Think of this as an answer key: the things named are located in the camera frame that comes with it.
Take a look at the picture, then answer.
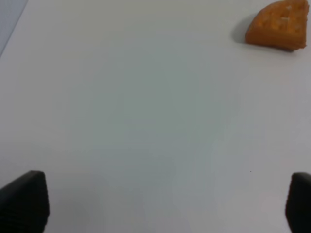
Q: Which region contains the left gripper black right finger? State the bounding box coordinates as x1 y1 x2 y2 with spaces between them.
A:
285 172 311 233

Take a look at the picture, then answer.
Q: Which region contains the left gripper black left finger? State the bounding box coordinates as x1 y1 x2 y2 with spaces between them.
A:
0 171 50 233

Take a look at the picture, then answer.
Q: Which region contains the orange bread piece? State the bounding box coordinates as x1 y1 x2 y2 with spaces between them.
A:
245 0 309 51

